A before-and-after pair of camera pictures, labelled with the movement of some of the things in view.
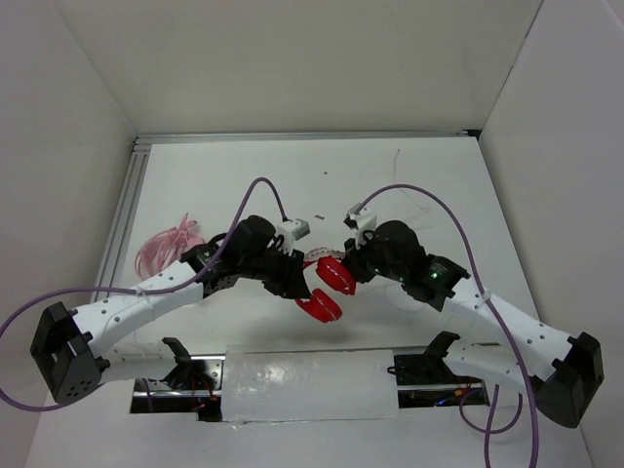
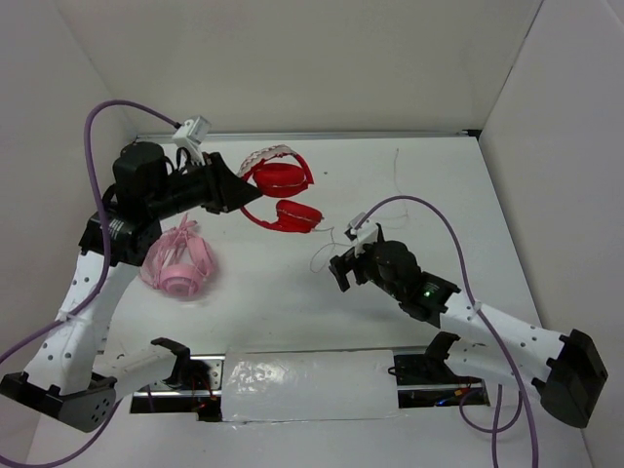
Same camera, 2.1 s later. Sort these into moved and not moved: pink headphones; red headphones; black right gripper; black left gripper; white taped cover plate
Moved: black left gripper; red headphones
Not moved: black right gripper; white taped cover plate; pink headphones
